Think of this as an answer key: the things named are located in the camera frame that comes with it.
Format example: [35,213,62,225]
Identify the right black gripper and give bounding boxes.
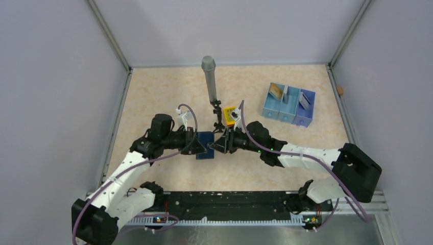
[209,125,262,154]

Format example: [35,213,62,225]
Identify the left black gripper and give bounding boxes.
[162,127,207,155]

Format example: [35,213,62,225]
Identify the dark blue card holder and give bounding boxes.
[196,131,215,160]

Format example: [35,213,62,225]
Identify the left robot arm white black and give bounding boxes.
[71,109,206,244]

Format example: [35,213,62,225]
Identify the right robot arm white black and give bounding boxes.
[210,121,382,210]

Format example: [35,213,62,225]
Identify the gold credit card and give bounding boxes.
[269,83,284,100]

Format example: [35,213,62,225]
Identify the black credit card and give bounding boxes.
[282,85,288,104]

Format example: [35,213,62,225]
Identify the silver credit card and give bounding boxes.
[299,91,311,111]

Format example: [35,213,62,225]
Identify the black tripod stand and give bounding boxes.
[211,100,225,133]

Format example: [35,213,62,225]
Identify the yellow red blue toy block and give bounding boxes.
[223,106,236,127]

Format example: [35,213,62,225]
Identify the light blue drawer left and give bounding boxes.
[262,83,285,120]

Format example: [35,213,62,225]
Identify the light blue drawer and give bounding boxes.
[277,85,301,124]
[262,83,285,120]

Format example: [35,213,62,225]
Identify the light blue drawer middle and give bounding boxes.
[277,85,301,124]

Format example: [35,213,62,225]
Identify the grey microphone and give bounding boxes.
[201,56,218,103]

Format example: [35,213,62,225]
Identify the purple drawer right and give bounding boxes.
[293,89,316,128]

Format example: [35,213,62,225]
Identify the small wooden knob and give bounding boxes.
[335,86,344,96]

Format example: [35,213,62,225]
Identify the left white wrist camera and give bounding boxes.
[176,108,193,131]

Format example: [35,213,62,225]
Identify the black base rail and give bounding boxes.
[143,191,333,221]

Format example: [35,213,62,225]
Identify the white cable duct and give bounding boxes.
[126,215,305,227]

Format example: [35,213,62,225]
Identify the aluminium frame front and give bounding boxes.
[113,192,400,244]

